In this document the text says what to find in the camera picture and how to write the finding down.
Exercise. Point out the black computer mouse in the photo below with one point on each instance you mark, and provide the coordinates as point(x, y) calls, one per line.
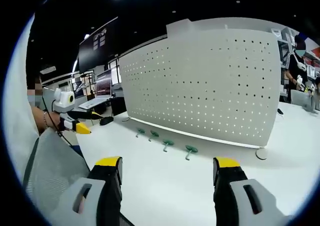
point(106, 121)

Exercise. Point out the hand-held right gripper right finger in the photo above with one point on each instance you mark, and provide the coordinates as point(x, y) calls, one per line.
point(232, 201)

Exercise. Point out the lit desktop monitor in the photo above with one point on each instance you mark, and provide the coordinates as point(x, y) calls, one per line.
point(78, 89)

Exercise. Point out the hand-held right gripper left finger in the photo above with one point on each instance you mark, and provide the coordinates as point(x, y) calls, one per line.
point(100, 201)

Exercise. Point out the grey mesh office chair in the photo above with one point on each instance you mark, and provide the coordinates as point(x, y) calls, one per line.
point(55, 166)

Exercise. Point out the large black wall screen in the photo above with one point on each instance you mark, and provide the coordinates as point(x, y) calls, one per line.
point(98, 44)

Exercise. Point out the small black table object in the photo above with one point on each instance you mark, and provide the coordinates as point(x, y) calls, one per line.
point(280, 111)

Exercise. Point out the white perforated mounting plate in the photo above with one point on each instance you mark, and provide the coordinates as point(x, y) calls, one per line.
point(200, 86)

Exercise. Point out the open silver laptop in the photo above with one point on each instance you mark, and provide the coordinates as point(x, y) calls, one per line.
point(98, 93)

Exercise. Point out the black desktop monitor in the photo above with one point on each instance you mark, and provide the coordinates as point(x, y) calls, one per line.
point(118, 106)

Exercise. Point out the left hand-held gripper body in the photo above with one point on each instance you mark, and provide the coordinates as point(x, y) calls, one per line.
point(62, 102)

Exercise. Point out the green hook assembly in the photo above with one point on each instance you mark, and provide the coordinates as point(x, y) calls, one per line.
point(140, 130)
point(191, 149)
point(167, 143)
point(154, 133)

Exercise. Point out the grey chair backrest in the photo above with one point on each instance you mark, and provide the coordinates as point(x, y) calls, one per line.
point(301, 99)

